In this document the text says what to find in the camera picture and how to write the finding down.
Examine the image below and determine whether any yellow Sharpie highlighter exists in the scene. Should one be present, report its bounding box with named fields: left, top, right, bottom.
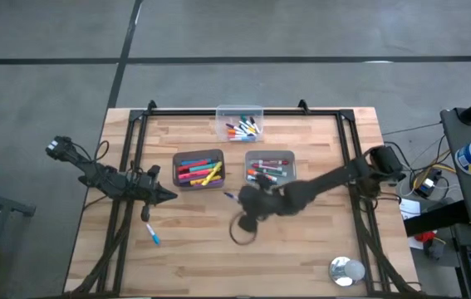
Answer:
left=201, top=161, right=223, bottom=187

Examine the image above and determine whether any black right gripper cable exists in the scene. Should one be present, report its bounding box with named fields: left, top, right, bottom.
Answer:
left=228, top=210, right=258, bottom=246

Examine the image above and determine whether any red highlighter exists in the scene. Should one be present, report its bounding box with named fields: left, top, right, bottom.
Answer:
left=176, top=159, right=212, bottom=173

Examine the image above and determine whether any orange-yellow highlighter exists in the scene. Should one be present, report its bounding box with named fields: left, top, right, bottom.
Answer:
left=189, top=175, right=222, bottom=186

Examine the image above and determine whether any dark grey box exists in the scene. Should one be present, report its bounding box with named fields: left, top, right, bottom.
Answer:
left=424, top=238, right=446, bottom=261

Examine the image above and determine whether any black bar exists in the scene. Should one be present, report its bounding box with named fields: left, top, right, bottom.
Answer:
left=403, top=200, right=471, bottom=238

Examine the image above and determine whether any teal highlighter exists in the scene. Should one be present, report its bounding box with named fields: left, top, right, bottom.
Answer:
left=189, top=163, right=218, bottom=173

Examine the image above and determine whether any small red object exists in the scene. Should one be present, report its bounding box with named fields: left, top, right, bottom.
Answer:
left=414, top=230, right=439, bottom=246

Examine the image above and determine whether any blue white power adapter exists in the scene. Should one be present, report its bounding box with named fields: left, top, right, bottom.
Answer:
left=414, top=176, right=439, bottom=199

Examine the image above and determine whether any grey metal stand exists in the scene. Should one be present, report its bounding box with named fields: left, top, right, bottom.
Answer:
left=0, top=164, right=37, bottom=299

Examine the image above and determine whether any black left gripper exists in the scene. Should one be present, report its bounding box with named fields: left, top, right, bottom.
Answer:
left=135, top=176, right=179, bottom=223

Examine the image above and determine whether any dark grey translucent bin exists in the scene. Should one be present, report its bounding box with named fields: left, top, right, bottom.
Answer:
left=172, top=149, right=226, bottom=189

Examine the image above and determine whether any orange Expo marker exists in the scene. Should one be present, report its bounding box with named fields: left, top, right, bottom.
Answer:
left=247, top=169, right=278, bottom=184

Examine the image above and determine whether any white paper card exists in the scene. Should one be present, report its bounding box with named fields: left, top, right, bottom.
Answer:
left=398, top=197, right=422, bottom=221

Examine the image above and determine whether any black aluminium table frame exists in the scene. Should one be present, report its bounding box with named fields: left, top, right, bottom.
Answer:
left=62, top=99, right=423, bottom=298

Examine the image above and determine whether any light grey plastic bin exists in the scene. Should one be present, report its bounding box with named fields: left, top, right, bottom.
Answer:
left=244, top=149, right=297, bottom=189

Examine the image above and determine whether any white marker green cap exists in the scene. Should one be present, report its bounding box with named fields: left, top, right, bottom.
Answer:
left=239, top=115, right=257, bottom=134

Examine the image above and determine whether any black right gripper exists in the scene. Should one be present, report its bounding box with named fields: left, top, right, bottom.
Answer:
left=237, top=184, right=302, bottom=233

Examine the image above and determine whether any white light bulb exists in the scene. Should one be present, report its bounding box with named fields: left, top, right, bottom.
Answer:
left=344, top=259, right=367, bottom=283

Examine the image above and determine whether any clear plastic container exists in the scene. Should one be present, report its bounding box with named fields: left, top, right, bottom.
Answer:
left=214, top=104, right=265, bottom=143

